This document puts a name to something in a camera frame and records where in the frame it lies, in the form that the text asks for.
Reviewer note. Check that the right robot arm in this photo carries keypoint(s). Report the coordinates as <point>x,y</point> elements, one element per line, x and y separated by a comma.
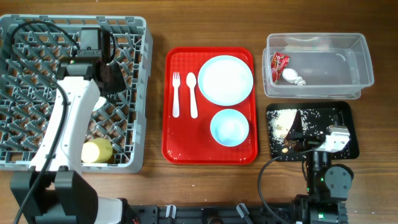
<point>327,184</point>

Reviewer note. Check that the grey dishwasher rack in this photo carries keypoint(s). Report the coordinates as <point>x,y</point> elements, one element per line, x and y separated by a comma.
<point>31,47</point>

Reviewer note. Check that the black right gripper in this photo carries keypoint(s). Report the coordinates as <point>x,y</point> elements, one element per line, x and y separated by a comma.
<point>296,133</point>

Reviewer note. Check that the large light blue plate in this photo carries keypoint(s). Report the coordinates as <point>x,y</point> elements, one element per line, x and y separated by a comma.
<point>225,80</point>

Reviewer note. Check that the white plastic fork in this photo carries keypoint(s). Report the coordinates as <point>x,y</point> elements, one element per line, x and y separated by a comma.
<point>176,105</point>

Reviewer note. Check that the mint green bowl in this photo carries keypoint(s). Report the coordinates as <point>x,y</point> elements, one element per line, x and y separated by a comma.
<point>101,101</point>

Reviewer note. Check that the food scraps with rice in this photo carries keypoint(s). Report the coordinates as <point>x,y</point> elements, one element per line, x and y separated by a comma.
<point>293,131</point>

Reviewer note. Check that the small light blue bowl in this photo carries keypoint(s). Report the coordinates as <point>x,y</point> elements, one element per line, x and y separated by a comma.
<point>229,127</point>

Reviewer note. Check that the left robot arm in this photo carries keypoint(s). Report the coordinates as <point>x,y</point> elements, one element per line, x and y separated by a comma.
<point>52,190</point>

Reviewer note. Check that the black tray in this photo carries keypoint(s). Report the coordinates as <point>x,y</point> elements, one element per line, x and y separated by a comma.
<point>316,118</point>

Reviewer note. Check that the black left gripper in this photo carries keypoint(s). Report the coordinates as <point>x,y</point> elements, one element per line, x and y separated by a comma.
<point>119,82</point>

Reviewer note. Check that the white plastic spoon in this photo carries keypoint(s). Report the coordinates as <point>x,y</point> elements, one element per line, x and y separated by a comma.
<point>191,82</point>

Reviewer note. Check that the red snack wrapper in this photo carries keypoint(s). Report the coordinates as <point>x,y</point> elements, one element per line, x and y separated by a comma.
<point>278,63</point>

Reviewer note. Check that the red plastic tray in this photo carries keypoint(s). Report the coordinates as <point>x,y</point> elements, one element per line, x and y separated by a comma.
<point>188,141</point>

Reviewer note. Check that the clear plastic bin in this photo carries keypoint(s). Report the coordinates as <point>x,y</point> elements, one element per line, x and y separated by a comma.
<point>333,65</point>

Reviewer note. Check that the yellow plastic cup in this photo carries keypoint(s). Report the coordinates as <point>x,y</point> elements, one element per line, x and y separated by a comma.
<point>97,151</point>

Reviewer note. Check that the white tissue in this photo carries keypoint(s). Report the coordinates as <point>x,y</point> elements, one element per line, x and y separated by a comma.
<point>291,76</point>

